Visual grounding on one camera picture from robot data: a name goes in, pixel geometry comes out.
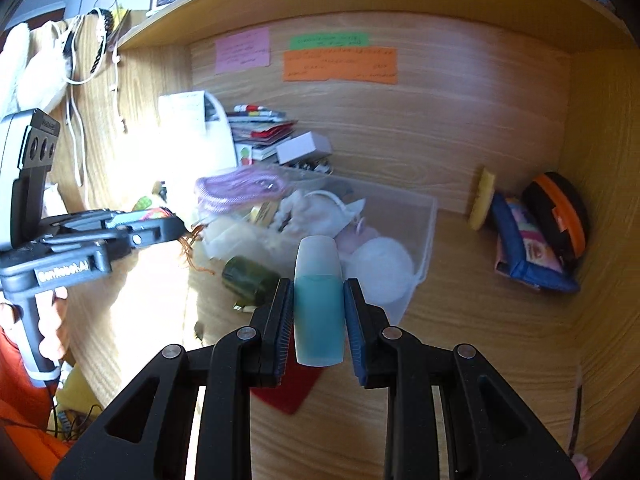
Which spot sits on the pink braided cord bag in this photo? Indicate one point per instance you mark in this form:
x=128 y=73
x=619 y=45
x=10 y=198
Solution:
x=243 y=187

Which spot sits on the white plush toy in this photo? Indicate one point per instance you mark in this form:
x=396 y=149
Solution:
x=33 y=69

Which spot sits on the green sticky note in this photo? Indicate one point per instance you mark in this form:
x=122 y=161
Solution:
x=321 y=40

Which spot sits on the white small box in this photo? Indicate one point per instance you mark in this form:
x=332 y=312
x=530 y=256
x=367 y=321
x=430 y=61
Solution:
x=308 y=145

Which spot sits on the green bead red cord charm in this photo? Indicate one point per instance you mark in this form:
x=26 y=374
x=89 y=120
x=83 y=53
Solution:
x=187 y=243

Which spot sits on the frosted teal bottle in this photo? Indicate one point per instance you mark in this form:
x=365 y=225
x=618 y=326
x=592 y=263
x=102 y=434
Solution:
x=319 y=314

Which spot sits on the white drawstring pouch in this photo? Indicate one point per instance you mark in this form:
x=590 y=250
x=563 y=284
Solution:
x=318 y=212

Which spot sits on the orange sleeve forearm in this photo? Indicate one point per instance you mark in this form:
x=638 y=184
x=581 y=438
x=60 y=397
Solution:
x=28 y=451

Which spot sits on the orange sticky note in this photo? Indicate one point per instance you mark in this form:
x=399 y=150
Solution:
x=368 y=64

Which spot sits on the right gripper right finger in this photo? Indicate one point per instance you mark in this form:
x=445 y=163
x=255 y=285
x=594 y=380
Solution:
x=450 y=403

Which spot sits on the dark green glass bottle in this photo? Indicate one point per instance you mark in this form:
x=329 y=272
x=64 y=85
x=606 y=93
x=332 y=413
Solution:
x=253 y=283

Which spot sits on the black orange round case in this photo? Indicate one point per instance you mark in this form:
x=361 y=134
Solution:
x=561 y=215

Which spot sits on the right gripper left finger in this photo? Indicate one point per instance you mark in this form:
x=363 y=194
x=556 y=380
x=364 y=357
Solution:
x=186 y=402

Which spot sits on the left hand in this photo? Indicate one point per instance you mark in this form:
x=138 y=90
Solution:
x=52 y=309

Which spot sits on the white round puff case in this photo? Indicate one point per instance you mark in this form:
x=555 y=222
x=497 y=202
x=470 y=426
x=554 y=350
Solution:
x=383 y=268

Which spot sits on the red velvet pouch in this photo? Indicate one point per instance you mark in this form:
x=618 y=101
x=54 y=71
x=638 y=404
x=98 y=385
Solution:
x=295 y=385

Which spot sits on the blue zipper pouch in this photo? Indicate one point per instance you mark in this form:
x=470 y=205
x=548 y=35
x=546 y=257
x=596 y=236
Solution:
x=523 y=253

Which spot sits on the clear plastic storage bin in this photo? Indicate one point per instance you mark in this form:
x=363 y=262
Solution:
x=384 y=235

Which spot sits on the pink sticky note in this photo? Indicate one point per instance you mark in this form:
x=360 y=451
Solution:
x=243 y=51

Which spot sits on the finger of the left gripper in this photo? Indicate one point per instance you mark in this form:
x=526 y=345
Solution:
x=120 y=241
x=101 y=219

